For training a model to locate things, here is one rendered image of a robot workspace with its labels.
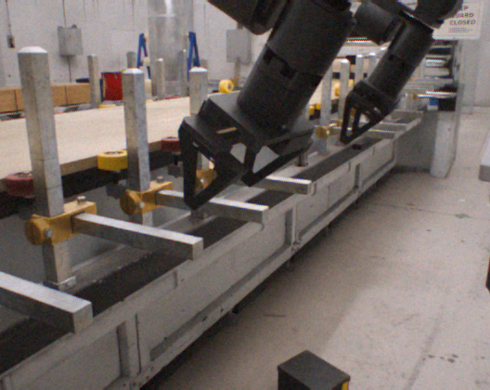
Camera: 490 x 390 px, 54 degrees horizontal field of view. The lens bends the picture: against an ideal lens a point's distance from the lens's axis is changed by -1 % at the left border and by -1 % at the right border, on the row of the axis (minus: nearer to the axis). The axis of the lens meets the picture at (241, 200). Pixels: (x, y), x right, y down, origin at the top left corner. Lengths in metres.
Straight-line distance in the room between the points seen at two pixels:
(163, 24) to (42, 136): 5.41
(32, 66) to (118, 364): 1.01
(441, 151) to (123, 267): 4.18
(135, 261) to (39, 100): 0.41
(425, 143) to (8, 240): 4.41
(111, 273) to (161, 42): 5.35
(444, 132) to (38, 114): 4.35
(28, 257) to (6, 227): 0.10
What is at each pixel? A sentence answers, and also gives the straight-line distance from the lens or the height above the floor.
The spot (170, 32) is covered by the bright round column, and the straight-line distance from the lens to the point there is 6.26.
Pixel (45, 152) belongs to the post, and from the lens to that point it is 0.91.
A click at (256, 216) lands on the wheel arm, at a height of 0.81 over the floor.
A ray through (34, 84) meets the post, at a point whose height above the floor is 1.09.
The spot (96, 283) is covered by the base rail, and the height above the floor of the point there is 0.69.
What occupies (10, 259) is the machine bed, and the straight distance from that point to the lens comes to 1.18.
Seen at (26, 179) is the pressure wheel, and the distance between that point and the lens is 1.02.
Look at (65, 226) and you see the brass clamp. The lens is 0.95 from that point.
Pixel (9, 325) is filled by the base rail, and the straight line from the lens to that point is 0.92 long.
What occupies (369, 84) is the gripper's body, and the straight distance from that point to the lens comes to 0.81.
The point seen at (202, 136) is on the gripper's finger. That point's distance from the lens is 0.39.
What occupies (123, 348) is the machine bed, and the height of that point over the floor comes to 0.27.
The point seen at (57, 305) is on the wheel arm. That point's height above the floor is 0.84.
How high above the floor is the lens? 1.14
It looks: 17 degrees down
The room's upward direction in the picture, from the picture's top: straight up
